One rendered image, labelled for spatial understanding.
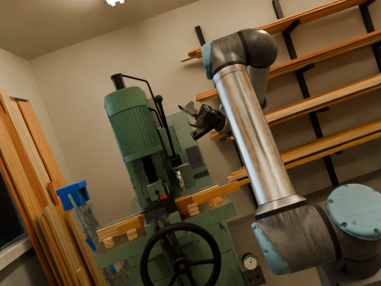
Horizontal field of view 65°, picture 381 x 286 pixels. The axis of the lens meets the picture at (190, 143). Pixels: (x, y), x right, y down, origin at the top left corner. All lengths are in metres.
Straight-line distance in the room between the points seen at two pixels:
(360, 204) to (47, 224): 2.29
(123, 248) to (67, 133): 2.85
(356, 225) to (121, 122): 0.95
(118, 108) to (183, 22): 2.74
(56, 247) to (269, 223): 2.10
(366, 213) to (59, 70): 3.73
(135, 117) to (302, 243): 0.83
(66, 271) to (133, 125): 1.69
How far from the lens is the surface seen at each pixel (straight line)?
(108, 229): 1.46
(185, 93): 3.75
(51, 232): 2.70
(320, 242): 0.85
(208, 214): 1.28
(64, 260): 2.75
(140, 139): 1.31
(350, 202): 0.87
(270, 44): 1.06
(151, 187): 1.35
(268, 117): 3.38
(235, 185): 1.45
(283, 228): 0.83
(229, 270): 1.38
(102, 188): 3.93
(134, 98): 1.33
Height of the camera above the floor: 1.24
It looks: 2 degrees down
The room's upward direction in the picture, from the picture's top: 19 degrees counter-clockwise
